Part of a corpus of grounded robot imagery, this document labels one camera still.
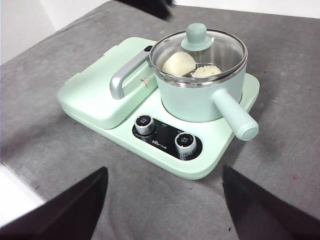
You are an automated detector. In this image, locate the mint green griddle lid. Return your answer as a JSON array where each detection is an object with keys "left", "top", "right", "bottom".
[{"left": 56, "top": 36, "right": 159, "bottom": 130}]

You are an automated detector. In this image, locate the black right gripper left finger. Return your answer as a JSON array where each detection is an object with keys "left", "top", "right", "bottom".
[{"left": 0, "top": 166, "right": 109, "bottom": 240}]

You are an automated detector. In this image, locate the ridged white green-speckled bun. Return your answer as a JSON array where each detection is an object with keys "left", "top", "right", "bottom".
[{"left": 193, "top": 62, "right": 223, "bottom": 78}]

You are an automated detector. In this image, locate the silver control knob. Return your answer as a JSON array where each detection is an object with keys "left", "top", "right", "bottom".
[
  {"left": 174, "top": 133, "right": 196, "bottom": 155},
  {"left": 134, "top": 114, "right": 154, "bottom": 136}
]

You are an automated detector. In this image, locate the glass pot lid green knob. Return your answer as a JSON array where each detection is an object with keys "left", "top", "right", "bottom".
[{"left": 149, "top": 22, "right": 248, "bottom": 86}]

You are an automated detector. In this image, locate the silver griddle lid handle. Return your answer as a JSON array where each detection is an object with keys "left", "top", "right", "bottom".
[{"left": 109, "top": 51, "right": 153, "bottom": 100}]

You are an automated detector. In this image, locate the mint green breakfast machine base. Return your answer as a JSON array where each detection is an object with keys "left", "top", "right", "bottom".
[{"left": 56, "top": 36, "right": 261, "bottom": 180}]

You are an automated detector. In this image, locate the black control panel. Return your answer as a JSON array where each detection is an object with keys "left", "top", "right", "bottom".
[{"left": 131, "top": 115, "right": 204, "bottom": 161}]

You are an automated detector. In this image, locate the mint green handled pot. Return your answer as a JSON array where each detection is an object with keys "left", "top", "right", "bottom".
[{"left": 148, "top": 29, "right": 260, "bottom": 142}]

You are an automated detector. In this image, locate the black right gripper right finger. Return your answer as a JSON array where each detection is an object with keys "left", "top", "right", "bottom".
[{"left": 222, "top": 164, "right": 320, "bottom": 240}]

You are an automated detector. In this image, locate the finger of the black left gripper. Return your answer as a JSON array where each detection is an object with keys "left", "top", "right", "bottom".
[{"left": 117, "top": 0, "right": 175, "bottom": 20}]

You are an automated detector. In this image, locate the smooth white steamed bun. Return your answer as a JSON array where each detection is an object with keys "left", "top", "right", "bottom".
[{"left": 161, "top": 51, "right": 196, "bottom": 77}]

